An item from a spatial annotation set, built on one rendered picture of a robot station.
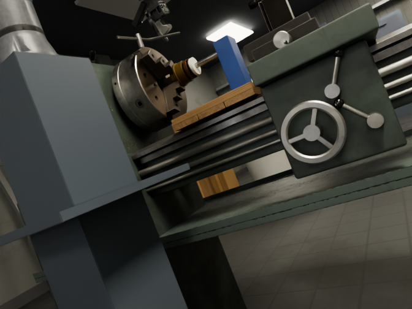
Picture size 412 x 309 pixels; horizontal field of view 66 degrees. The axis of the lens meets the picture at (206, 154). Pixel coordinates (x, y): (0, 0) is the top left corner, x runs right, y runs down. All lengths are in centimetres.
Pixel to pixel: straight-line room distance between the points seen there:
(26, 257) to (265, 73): 384
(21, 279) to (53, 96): 362
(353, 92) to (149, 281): 66
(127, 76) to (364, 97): 78
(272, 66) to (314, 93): 13
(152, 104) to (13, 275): 335
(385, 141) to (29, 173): 82
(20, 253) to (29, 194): 348
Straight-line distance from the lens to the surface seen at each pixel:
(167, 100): 124
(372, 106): 85
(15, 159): 86
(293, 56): 83
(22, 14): 94
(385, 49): 96
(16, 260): 429
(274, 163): 372
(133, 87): 120
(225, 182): 478
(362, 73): 85
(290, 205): 86
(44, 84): 80
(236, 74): 114
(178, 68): 123
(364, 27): 82
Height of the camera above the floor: 74
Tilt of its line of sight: 1 degrees up
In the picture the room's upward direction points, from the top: 22 degrees counter-clockwise
